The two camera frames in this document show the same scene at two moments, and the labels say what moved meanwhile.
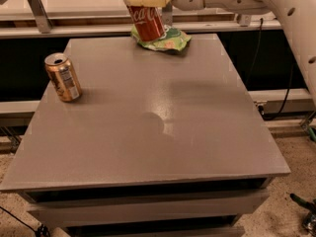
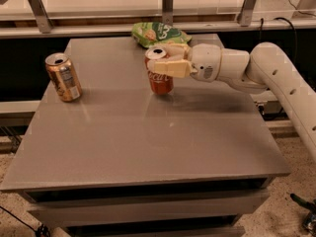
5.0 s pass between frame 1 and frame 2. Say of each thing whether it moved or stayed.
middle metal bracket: stayed
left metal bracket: stayed
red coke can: moved
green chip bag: stayed
